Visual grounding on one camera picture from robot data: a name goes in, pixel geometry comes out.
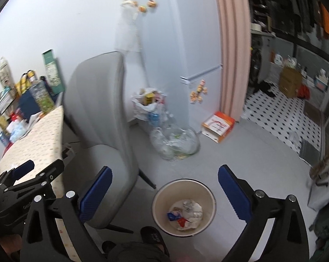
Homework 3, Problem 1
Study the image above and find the cream trash bin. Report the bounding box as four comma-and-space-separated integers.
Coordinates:
151, 179, 216, 238

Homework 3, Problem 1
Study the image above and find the white refrigerator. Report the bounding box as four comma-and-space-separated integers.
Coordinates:
136, 0, 223, 132

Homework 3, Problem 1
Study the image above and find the large tea bottle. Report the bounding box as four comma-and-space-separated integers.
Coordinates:
29, 80, 55, 114

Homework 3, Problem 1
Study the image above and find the navy lunch bag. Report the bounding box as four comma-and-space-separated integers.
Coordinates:
18, 70, 41, 119

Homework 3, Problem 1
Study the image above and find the white bag of recyclables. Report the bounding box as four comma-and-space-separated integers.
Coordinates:
131, 88, 168, 127

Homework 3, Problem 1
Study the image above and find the green tall box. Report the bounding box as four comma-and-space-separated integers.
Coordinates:
42, 50, 64, 95

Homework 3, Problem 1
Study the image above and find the floral cream tablecloth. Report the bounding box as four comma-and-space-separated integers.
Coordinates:
0, 106, 81, 261

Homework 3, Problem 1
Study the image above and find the white tote bag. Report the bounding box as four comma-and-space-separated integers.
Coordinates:
0, 57, 16, 94

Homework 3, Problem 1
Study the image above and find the clear plastic trash bag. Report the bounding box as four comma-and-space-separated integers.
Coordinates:
150, 127, 200, 160

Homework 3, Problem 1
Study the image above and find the brown cardboard box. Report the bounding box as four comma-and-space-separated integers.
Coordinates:
278, 67, 303, 98

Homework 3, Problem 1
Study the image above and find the blue tissue pack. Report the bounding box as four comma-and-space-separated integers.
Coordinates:
7, 119, 28, 143

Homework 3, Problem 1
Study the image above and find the red snack wrapper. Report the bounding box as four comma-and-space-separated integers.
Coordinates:
167, 209, 188, 228

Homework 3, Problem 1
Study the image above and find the person's black shoe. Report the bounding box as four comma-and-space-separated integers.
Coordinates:
140, 226, 170, 257

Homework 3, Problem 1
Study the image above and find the grey upholstered chair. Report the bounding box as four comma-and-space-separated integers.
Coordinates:
62, 52, 156, 234

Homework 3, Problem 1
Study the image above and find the orange white cardboard box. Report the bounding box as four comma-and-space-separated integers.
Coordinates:
201, 111, 235, 143

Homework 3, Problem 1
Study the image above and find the white tissue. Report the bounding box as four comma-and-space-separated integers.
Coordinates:
180, 199, 203, 224

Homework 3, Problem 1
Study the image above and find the pink curtain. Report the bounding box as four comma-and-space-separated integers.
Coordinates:
217, 0, 251, 122

